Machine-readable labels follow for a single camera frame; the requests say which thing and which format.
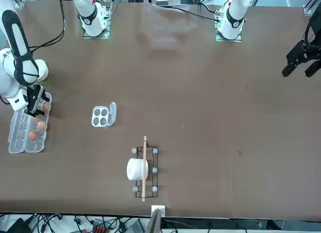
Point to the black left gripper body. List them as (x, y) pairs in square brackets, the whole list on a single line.
[(316, 27)]

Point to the small white bracket block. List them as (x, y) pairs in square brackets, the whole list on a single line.
[(161, 209)]

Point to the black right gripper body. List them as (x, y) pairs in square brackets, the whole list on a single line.
[(33, 97)]

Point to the white four-slot egg tray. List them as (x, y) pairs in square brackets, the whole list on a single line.
[(112, 115)]

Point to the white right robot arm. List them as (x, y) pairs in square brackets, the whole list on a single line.
[(7, 75)]

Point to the transparent twelve-slot egg tray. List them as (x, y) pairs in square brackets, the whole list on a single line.
[(17, 142)]

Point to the white power strip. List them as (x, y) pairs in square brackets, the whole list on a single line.
[(161, 0)]

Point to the black orange plug adapter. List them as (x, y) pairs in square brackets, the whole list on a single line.
[(99, 228)]

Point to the aluminium corner bracket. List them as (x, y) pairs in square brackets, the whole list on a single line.
[(309, 7), (18, 0)]

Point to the aluminium profile post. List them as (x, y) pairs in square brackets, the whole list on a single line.
[(154, 223)]

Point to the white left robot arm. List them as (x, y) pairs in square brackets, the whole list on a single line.
[(234, 17)]

